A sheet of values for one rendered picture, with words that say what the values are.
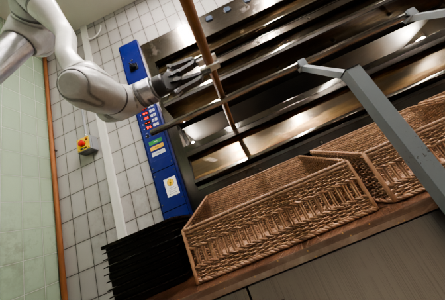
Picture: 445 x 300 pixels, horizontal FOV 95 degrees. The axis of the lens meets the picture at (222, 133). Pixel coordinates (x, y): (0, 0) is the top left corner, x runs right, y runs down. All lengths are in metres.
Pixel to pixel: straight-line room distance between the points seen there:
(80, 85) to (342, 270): 0.76
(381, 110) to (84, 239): 1.55
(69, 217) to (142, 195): 0.49
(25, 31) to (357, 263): 1.31
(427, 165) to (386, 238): 0.20
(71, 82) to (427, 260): 0.91
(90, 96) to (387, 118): 0.74
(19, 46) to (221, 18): 1.18
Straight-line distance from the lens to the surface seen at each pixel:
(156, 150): 1.32
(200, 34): 0.63
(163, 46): 1.73
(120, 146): 1.50
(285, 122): 1.25
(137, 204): 1.37
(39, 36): 1.16
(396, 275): 0.69
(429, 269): 0.72
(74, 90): 0.60
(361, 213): 0.71
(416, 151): 0.67
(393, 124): 0.66
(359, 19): 1.53
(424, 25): 2.09
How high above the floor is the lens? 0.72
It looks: 21 degrees up
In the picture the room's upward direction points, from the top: 23 degrees counter-clockwise
